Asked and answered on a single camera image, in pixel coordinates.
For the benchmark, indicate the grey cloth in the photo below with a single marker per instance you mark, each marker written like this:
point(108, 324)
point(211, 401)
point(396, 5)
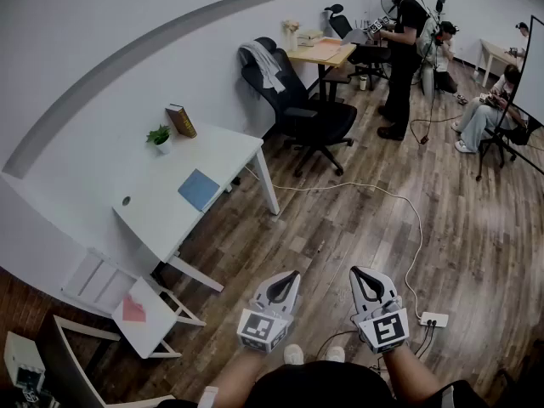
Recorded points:
point(261, 62)

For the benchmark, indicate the person's left forearm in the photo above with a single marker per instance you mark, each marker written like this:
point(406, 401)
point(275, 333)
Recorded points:
point(238, 374)

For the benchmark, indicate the pale wooden table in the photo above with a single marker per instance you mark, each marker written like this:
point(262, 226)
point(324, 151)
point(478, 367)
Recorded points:
point(493, 49)

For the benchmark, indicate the blue notebook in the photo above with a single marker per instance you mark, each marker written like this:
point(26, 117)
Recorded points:
point(197, 189)

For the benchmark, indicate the white box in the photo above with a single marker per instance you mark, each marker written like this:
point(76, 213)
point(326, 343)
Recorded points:
point(23, 355)

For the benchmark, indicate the white side table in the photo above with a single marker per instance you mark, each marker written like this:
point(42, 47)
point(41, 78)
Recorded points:
point(149, 336)

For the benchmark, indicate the brown hardcover book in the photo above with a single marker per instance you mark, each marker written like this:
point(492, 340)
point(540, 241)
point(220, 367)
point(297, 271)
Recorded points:
point(183, 123)

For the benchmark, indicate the person's white shoe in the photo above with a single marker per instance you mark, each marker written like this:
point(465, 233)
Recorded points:
point(293, 354)
point(335, 354)

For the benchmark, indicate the pink paper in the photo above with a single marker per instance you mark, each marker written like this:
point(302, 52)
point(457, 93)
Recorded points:
point(134, 310)

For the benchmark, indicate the green plant in white pot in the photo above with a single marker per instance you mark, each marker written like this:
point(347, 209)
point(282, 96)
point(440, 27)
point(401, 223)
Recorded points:
point(162, 145)

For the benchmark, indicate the person's right forearm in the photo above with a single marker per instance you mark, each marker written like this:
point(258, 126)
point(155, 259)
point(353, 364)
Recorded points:
point(412, 368)

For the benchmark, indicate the stack of pale books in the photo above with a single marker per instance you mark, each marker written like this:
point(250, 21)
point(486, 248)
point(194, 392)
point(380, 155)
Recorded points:
point(310, 38)

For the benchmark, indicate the orange desk mat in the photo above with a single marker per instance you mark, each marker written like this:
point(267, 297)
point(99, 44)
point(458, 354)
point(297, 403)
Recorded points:
point(325, 47)

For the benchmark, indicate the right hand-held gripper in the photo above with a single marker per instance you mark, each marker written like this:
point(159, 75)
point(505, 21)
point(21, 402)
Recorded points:
point(384, 330)

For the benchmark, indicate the person's left white shoe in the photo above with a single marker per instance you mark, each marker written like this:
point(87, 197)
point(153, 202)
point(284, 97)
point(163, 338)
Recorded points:
point(293, 354)

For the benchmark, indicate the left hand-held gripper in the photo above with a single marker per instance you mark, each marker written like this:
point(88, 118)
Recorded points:
point(259, 327)

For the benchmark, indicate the vase of pale flowers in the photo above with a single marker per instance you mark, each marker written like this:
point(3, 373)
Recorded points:
point(291, 36)

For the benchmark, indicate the black office chair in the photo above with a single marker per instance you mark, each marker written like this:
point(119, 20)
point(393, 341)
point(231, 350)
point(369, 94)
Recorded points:
point(340, 26)
point(323, 119)

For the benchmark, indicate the person's right white shoe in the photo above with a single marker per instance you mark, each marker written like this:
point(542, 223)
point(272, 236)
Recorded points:
point(335, 354)

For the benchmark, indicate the white bottle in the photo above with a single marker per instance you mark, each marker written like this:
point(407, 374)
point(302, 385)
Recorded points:
point(363, 83)

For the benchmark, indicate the person's black clothing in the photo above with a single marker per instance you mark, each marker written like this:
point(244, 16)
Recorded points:
point(323, 385)

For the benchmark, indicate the white power strip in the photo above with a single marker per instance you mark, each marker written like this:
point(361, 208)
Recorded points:
point(433, 318)

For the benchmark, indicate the white desk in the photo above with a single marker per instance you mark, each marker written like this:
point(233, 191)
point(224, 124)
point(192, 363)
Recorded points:
point(221, 151)

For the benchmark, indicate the white slatted shelf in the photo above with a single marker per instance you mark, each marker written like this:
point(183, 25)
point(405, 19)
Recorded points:
point(98, 283)

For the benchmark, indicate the whiteboard on black stand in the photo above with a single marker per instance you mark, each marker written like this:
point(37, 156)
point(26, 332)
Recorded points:
point(533, 66)

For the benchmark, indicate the wooden desk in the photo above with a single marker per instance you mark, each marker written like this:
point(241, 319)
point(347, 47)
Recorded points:
point(336, 55)

